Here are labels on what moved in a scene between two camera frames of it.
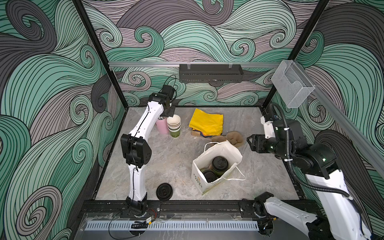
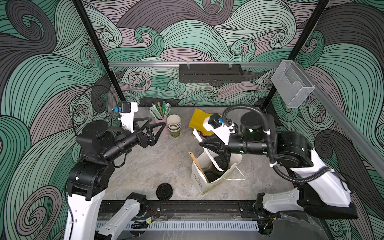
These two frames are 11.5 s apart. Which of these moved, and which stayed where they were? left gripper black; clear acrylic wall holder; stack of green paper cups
Moved: left gripper black
Stayed: clear acrylic wall holder; stack of green paper cups
